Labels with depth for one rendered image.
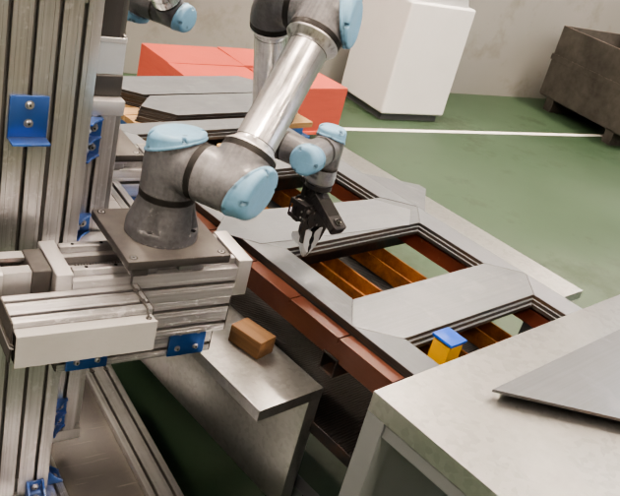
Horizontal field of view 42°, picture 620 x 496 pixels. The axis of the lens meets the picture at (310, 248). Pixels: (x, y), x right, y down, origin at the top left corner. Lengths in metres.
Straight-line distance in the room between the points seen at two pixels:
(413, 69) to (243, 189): 5.03
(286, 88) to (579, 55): 6.75
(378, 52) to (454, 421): 5.32
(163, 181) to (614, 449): 0.95
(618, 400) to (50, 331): 1.03
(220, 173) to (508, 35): 6.82
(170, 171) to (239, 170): 0.14
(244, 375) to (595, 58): 6.55
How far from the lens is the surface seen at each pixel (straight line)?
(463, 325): 2.12
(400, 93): 6.49
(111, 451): 2.39
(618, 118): 7.88
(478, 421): 1.40
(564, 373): 1.58
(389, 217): 2.54
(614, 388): 1.61
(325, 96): 5.34
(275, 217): 2.34
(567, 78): 8.31
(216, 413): 2.29
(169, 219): 1.63
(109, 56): 1.75
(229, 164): 1.54
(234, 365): 1.97
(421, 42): 6.44
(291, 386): 1.95
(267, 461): 2.17
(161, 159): 1.59
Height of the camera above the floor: 1.83
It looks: 26 degrees down
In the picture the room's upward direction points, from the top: 15 degrees clockwise
